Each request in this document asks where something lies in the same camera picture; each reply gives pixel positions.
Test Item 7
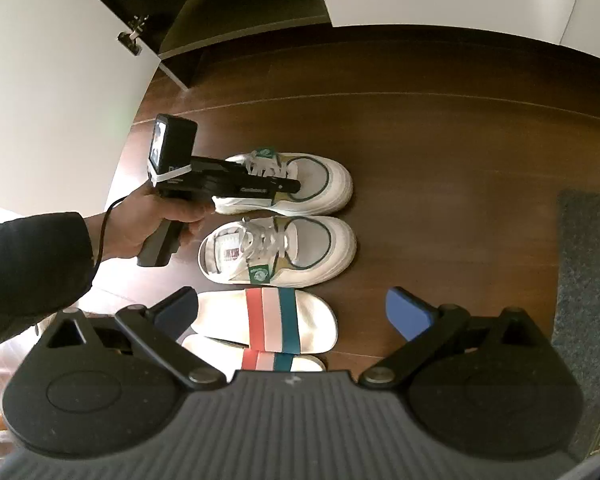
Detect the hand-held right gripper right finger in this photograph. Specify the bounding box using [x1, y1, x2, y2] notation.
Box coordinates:
[360, 287, 556, 390]

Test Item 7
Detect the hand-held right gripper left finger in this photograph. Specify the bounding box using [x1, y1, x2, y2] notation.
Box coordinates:
[36, 286, 226, 392]

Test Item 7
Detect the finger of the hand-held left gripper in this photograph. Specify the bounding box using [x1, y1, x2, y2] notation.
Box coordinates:
[242, 166, 302, 196]

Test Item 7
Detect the white sneaker green trim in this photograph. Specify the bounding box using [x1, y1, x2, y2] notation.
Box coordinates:
[198, 215, 357, 290]
[212, 149, 353, 217]

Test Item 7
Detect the striped white slide sandal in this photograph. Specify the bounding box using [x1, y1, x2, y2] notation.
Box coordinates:
[181, 335, 327, 373]
[190, 287, 339, 354]

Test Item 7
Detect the white shoe cabinet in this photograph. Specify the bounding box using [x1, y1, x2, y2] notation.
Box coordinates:
[0, 0, 600, 213]

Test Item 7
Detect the person's left forearm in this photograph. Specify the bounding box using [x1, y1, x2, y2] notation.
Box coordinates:
[0, 211, 97, 356]

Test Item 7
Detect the person's left hand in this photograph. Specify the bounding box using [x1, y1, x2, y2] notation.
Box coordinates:
[97, 187, 216, 261]

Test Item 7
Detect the metal door hinge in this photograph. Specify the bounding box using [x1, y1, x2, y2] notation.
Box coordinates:
[117, 15, 149, 56]

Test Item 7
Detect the dark grey door mat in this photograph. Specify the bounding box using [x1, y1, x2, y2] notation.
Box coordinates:
[550, 190, 600, 461]

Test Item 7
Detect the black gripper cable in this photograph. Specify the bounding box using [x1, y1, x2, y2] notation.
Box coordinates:
[91, 197, 131, 266]

